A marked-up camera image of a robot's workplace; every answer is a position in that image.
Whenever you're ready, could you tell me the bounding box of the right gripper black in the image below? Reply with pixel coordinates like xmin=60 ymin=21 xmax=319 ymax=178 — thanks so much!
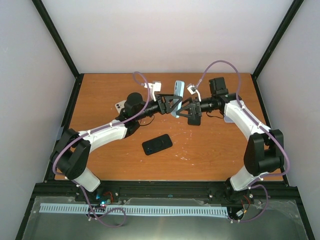
xmin=175 ymin=96 xmax=216 ymax=120

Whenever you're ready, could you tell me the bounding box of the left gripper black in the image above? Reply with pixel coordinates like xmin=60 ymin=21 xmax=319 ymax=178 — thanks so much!
xmin=135 ymin=93 xmax=182 ymax=120

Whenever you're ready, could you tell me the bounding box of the light blue phone case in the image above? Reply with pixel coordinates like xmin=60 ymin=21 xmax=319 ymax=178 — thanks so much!
xmin=172 ymin=80 xmax=185 ymax=118

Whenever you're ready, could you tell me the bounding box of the lilac phone case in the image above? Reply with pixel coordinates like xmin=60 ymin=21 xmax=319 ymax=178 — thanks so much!
xmin=223 ymin=115 xmax=234 ymax=124

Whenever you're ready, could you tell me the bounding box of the black smartphone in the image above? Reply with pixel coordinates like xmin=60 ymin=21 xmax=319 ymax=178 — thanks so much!
xmin=187 ymin=116 xmax=201 ymax=126

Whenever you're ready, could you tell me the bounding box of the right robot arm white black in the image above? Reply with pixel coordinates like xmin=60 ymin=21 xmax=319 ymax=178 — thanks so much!
xmin=175 ymin=77 xmax=285 ymax=201

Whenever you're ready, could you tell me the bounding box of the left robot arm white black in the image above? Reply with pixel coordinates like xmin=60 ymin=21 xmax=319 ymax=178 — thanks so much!
xmin=50 ymin=92 xmax=183 ymax=202

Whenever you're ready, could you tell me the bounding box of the black phone case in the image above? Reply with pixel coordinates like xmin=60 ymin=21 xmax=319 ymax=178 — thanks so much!
xmin=141 ymin=134 xmax=173 ymax=156

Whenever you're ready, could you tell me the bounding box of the beige phone case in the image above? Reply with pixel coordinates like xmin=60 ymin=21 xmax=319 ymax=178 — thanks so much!
xmin=114 ymin=100 xmax=126 ymax=113

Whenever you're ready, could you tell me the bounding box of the small green circuit board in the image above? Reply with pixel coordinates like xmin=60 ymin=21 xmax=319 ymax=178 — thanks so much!
xmin=99 ymin=198 xmax=113 ymax=208

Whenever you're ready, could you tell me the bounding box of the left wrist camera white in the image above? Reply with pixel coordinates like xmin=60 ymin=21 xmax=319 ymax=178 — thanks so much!
xmin=143 ymin=81 xmax=162 ymax=102

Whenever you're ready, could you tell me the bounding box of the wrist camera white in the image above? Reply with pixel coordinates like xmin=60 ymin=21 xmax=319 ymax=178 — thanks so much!
xmin=186 ymin=84 xmax=202 ymax=102
xmin=143 ymin=81 xmax=162 ymax=102

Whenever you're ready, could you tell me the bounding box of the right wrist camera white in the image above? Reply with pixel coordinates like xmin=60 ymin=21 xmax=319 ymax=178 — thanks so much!
xmin=186 ymin=84 xmax=202 ymax=102

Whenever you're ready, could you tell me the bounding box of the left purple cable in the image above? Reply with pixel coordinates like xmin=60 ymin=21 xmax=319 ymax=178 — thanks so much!
xmin=51 ymin=71 xmax=151 ymax=229

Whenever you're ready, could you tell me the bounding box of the light blue cable duct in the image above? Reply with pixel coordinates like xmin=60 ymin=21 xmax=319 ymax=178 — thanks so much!
xmin=38 ymin=203 xmax=228 ymax=218

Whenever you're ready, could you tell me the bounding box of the left black frame post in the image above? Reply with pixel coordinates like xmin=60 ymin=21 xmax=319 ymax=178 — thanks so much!
xmin=32 ymin=0 xmax=80 ymax=79

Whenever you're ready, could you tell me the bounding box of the black frame post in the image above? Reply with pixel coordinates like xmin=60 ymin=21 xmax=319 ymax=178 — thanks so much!
xmin=32 ymin=0 xmax=80 ymax=79
xmin=251 ymin=0 xmax=304 ymax=81

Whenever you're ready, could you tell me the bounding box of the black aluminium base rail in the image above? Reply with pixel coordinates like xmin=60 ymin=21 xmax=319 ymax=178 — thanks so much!
xmin=34 ymin=179 xmax=298 ymax=204

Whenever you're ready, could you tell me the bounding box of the right black frame post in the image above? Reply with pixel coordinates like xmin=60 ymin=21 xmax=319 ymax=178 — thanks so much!
xmin=251 ymin=0 xmax=304 ymax=81

